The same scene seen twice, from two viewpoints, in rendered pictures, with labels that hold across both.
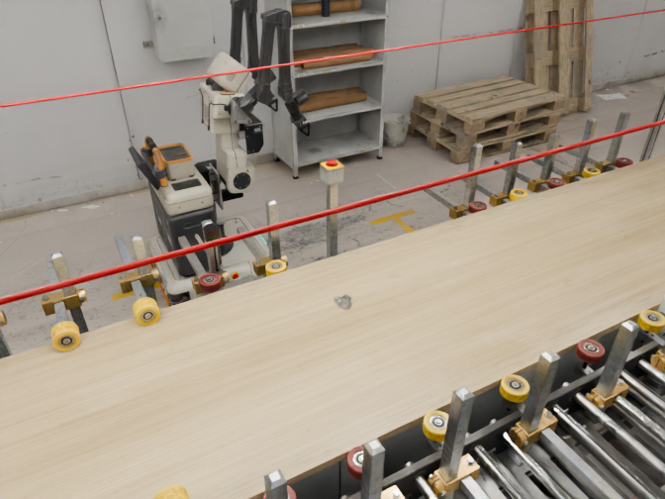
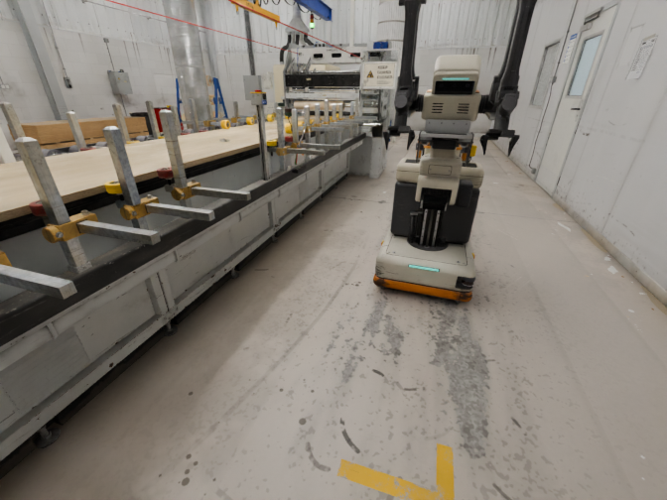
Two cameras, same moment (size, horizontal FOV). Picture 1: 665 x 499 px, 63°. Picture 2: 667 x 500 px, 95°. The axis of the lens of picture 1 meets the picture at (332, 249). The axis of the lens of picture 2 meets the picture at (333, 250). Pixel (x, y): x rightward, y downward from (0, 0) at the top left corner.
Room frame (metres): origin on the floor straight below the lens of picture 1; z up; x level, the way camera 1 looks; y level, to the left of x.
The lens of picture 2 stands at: (3.70, -1.10, 1.22)
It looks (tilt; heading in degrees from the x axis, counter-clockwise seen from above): 27 degrees down; 136
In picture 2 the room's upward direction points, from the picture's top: 1 degrees clockwise
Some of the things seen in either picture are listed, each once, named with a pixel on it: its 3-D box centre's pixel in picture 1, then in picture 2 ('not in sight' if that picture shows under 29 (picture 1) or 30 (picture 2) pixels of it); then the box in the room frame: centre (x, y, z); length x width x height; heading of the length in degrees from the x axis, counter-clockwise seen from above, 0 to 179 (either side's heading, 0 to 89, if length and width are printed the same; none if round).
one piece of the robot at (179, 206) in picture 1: (187, 206); (434, 196); (2.72, 0.83, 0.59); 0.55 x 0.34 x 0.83; 28
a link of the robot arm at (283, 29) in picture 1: (284, 56); (408, 47); (2.79, 0.24, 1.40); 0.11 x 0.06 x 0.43; 28
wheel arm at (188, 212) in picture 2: (487, 191); (164, 209); (2.45, -0.79, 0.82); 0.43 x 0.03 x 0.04; 28
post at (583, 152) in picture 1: (580, 162); not in sight; (2.63, -1.31, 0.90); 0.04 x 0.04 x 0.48; 28
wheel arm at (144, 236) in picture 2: (524, 177); (99, 229); (2.57, -1.01, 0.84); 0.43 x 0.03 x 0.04; 28
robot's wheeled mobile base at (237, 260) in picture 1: (212, 262); (424, 257); (2.76, 0.75, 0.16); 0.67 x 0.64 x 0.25; 118
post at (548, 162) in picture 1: (544, 177); (61, 221); (2.51, -1.09, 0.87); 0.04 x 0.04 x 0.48; 28
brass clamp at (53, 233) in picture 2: (540, 183); (71, 227); (2.50, -1.07, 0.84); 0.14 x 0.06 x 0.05; 118
